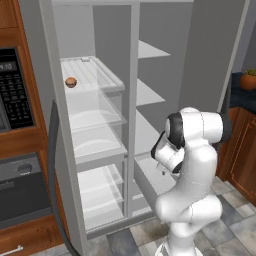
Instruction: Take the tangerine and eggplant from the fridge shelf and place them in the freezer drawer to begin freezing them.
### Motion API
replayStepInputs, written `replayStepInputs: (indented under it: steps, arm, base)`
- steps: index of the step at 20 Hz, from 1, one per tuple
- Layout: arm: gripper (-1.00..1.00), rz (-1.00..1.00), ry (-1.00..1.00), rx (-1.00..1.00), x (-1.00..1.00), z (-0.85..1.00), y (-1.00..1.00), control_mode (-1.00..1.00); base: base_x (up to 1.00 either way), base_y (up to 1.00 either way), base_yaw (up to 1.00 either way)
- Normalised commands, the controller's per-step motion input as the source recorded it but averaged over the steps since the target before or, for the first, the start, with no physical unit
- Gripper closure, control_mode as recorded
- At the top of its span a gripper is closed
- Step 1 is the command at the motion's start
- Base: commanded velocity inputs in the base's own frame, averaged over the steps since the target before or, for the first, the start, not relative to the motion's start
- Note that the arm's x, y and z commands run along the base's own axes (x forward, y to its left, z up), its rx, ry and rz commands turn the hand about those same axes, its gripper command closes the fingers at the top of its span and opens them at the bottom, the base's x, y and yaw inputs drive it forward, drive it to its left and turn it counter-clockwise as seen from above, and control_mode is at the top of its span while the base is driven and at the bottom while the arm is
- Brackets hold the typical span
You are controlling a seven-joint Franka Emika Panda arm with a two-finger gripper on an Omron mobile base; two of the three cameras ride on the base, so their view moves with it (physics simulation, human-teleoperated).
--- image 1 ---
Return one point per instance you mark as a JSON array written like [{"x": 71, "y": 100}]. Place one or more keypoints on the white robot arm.
[{"x": 196, "y": 160}]

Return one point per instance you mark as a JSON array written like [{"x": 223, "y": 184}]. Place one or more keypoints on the white plain fridge shelf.
[
  {"x": 143, "y": 133},
  {"x": 150, "y": 50},
  {"x": 146, "y": 95}
]

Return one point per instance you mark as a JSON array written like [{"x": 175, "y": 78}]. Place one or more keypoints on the clear fridge drawer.
[
  {"x": 96, "y": 110},
  {"x": 100, "y": 143}
]

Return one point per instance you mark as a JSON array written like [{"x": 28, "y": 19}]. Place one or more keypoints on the grey freezer drawer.
[{"x": 146, "y": 173}]

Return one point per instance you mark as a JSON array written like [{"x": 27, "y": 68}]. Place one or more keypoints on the white ribbed fridge shelf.
[{"x": 93, "y": 73}]

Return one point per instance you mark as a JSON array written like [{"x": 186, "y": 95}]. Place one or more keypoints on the orange tangerine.
[{"x": 71, "y": 82}]

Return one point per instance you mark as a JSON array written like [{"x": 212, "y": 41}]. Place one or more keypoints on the grey open fridge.
[{"x": 110, "y": 40}]

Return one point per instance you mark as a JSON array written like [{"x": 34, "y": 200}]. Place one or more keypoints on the grey fridge door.
[
  {"x": 43, "y": 50},
  {"x": 210, "y": 50}
]

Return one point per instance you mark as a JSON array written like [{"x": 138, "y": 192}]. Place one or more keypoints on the small white block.
[{"x": 85, "y": 59}]

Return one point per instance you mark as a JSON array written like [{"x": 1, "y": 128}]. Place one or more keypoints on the brown wooden base cupboard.
[{"x": 241, "y": 153}]

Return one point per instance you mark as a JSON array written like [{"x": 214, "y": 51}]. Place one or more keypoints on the black microwave oven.
[{"x": 13, "y": 90}]

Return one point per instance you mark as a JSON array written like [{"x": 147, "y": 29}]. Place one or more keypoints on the dark grey oven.
[{"x": 20, "y": 190}]

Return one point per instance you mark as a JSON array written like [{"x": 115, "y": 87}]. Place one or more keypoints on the orange plant pot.
[{"x": 248, "y": 80}]

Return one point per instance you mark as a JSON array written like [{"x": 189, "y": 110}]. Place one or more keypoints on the brown wooden cupboard frame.
[{"x": 30, "y": 143}]

